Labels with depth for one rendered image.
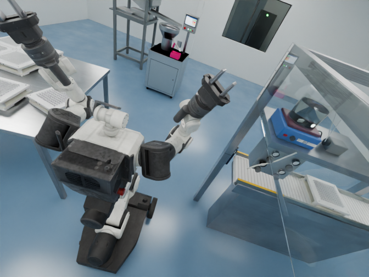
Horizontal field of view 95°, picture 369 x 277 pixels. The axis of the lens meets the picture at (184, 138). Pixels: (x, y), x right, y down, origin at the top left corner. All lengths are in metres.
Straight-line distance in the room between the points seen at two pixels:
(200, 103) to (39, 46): 0.60
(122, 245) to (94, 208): 0.75
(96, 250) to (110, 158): 0.93
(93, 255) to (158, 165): 0.95
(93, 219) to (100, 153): 0.39
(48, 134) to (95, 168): 0.28
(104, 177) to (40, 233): 1.43
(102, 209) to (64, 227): 1.02
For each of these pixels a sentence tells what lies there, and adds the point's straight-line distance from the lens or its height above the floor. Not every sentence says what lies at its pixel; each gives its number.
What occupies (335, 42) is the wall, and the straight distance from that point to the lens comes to 6.29.
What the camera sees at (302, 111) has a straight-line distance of 0.74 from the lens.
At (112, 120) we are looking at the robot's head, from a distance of 0.68.
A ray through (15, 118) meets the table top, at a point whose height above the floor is 0.89.
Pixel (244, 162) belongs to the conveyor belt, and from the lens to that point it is 1.44.
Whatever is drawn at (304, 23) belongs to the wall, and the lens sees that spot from 5.95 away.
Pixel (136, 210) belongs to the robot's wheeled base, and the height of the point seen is 0.17.
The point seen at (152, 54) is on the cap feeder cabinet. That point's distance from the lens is 3.33.
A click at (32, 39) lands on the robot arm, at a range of 0.84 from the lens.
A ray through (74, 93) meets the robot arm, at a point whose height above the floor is 1.27.
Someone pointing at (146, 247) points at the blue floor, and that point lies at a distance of 1.87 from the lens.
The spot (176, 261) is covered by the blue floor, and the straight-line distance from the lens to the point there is 1.89.
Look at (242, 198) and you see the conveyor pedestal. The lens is 1.50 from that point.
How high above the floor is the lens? 1.81
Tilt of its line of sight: 42 degrees down
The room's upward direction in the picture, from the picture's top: 21 degrees clockwise
